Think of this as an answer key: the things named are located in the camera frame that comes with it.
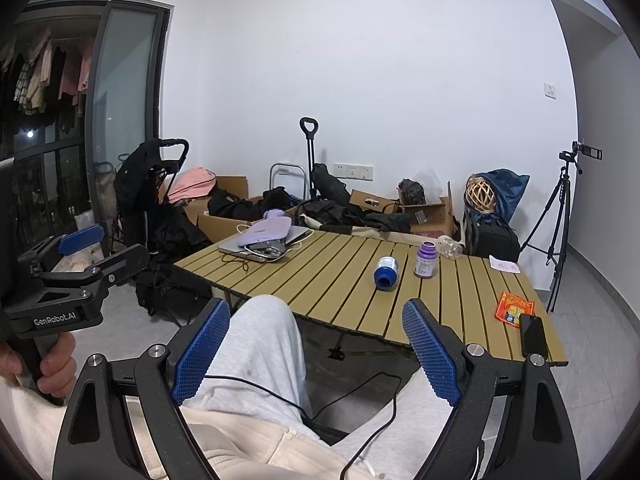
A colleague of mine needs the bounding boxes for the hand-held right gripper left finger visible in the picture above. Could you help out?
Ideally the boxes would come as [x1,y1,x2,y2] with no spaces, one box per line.
[52,297,231,480]

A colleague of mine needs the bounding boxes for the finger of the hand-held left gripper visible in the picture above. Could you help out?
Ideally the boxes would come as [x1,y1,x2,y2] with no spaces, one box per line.
[17,224,106,275]
[37,242,151,295]

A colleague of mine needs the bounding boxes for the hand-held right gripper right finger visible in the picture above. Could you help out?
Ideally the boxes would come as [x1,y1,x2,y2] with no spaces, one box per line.
[401,298,583,480]

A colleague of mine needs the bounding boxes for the person's left hand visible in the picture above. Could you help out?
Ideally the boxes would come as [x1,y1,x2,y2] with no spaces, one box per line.
[0,332,77,396]

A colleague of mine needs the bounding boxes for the black floor bag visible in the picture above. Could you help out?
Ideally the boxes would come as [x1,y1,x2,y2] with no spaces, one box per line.
[134,205,214,327]

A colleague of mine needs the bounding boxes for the person's grey trousers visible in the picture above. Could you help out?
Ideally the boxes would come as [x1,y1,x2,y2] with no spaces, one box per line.
[180,294,481,480]

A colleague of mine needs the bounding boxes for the black stroller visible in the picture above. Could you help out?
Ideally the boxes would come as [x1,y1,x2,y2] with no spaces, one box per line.
[114,138,191,261]

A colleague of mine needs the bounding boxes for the orange snack packet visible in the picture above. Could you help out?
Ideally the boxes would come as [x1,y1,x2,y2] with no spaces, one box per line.
[494,291,537,325]

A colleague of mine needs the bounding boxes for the purple bottle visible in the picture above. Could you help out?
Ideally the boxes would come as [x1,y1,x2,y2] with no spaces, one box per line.
[413,241,440,279]

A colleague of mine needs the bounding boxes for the person's cream jacket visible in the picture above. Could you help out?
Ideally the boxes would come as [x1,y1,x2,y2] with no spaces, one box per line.
[122,400,363,480]

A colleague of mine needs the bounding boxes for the black smartphone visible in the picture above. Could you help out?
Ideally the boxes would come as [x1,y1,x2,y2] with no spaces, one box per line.
[518,313,548,358]

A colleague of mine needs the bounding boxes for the pink bag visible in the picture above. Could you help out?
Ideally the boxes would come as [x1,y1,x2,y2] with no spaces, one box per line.
[167,167,217,204]

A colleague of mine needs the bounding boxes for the large cardboard box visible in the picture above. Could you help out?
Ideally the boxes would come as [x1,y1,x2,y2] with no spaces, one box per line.
[196,176,264,246]

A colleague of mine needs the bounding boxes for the silver laptop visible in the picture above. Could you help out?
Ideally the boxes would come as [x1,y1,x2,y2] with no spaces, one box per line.
[217,225,312,260]

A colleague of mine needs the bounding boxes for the clear plastic bottle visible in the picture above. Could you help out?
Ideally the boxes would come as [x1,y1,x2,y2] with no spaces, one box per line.
[436,235,465,259]

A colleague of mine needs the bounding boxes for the tan slatted folding table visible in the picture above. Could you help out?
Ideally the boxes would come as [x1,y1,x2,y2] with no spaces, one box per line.
[172,227,570,367]

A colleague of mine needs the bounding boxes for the grey power bank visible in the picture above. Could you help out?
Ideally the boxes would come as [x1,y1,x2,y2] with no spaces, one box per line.
[245,241,289,260]

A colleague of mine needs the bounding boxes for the open cardboard box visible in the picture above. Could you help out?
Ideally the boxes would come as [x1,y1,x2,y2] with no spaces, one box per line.
[400,181,457,239]

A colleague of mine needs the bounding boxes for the lilac pouch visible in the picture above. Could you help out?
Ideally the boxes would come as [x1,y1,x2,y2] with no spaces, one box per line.
[237,209,292,247]

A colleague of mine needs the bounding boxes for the glass balcony door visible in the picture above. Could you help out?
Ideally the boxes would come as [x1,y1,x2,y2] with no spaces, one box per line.
[82,2,173,241]

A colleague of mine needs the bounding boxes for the dark patterned bag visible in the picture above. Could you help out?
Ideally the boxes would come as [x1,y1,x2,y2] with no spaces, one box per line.
[398,178,426,202]

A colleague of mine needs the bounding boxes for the woven wicker ball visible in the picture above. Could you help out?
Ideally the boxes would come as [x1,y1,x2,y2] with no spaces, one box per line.
[465,174,501,213]

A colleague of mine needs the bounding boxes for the row of hanging clothes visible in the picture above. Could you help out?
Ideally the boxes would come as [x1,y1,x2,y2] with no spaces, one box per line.
[0,27,96,131]

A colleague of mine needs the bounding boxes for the flat cardboard box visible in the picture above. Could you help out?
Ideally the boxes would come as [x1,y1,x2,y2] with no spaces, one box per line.
[348,189,401,216]

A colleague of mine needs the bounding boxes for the black tripod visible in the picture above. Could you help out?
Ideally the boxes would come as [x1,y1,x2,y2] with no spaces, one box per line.
[520,152,583,313]

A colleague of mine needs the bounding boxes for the black cable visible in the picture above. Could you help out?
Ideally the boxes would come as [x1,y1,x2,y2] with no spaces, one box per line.
[202,371,403,480]

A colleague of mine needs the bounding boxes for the white charging cable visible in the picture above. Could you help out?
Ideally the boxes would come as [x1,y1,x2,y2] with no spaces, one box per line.
[222,230,315,264]

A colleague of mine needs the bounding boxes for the grey metal frame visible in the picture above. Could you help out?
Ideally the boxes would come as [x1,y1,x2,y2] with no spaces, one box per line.
[269,162,307,202]

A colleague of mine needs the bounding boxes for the white wall outlet panel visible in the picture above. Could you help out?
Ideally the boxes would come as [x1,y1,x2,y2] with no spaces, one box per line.
[332,162,375,181]

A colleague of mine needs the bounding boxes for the black trolley handle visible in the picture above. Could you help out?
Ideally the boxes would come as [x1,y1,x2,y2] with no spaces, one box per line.
[299,117,321,201]

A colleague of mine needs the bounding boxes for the black camera on tripod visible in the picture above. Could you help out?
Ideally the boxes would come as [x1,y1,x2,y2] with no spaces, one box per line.
[558,140,603,163]

